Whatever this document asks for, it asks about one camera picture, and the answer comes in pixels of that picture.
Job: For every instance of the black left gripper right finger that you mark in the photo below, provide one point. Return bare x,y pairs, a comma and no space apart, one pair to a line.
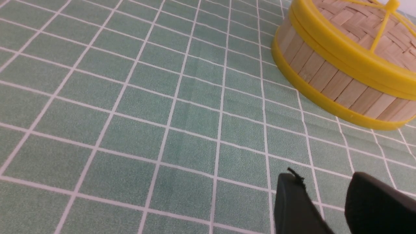
373,207

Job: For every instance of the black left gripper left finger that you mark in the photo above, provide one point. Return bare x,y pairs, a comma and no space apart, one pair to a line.
294,212

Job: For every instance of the green checkered tablecloth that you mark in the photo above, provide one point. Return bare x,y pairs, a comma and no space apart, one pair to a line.
166,117

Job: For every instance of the bamboo steamer basket yellow rim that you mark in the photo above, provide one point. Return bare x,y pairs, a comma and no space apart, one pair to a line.
333,90

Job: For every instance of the yellow woven steamer lid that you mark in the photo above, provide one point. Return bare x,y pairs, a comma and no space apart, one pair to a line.
368,40

